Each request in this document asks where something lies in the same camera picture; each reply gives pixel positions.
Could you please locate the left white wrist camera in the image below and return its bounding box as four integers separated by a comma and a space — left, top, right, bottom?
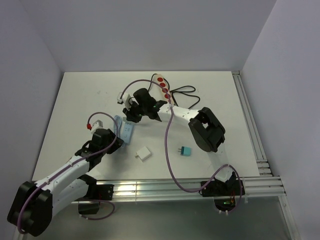
86, 120, 103, 134

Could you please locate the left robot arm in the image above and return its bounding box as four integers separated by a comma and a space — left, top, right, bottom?
7, 128, 124, 237

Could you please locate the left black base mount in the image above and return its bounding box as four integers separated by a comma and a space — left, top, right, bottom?
76, 184, 116, 221

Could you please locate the aluminium right rail frame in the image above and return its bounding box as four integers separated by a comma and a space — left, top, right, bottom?
231, 71, 274, 177

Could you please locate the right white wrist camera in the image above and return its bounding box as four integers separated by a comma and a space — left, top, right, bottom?
117, 92, 134, 110

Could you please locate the aluminium rail frame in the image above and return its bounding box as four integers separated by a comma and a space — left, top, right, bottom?
231, 71, 274, 177
12, 174, 301, 240

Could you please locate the aluminium front rail frame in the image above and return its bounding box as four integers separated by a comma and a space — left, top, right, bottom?
12, 174, 301, 240

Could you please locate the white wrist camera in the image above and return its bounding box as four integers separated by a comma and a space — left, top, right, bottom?
86, 120, 103, 134
117, 92, 134, 110

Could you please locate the light blue power strip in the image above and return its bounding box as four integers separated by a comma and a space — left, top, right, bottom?
120, 122, 135, 145

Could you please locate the beige red power strip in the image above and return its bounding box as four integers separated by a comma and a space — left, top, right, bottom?
153, 74, 174, 105

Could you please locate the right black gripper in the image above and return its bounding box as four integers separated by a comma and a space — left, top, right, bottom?
123, 100, 148, 124

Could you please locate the teal plug adapter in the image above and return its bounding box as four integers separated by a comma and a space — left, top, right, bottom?
178, 146, 192, 157

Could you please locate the white square charger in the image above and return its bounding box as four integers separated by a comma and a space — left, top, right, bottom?
135, 146, 152, 162

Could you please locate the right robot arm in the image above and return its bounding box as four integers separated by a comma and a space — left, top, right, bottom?
117, 88, 245, 197

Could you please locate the black power cord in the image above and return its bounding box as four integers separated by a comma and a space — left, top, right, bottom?
147, 74, 201, 111

